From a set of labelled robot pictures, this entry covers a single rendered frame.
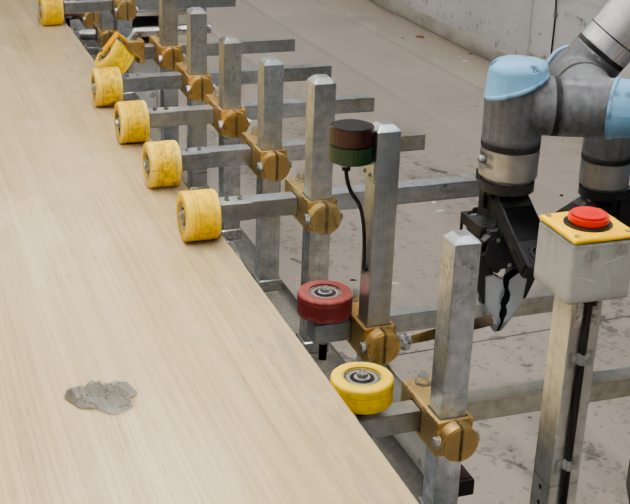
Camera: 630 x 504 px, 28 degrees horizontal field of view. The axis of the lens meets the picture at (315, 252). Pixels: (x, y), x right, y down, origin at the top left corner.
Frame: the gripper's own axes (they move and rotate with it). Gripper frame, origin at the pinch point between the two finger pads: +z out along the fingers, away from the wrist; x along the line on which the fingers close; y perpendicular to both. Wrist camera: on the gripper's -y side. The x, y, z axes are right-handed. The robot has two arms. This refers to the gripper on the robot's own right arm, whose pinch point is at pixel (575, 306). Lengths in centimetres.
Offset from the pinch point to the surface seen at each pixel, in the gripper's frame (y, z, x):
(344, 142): -43, -32, -6
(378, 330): -36.6, -4.2, -7.0
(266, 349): -55, -7, -14
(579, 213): -37, -40, -55
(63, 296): -78, -7, 10
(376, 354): -37.3, -1.2, -8.4
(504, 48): 214, 72, 417
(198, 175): -36, 8, 94
